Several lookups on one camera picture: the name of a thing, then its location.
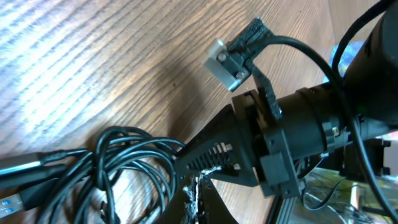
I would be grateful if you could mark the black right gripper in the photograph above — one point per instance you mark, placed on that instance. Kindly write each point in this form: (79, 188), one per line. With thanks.
(252, 146)

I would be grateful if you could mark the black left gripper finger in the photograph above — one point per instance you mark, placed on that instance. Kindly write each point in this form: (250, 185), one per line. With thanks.
(196, 201)

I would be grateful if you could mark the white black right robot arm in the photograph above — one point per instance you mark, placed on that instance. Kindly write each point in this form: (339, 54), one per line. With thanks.
(362, 75)

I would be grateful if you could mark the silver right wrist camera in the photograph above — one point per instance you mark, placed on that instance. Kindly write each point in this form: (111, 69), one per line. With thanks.
(229, 62)

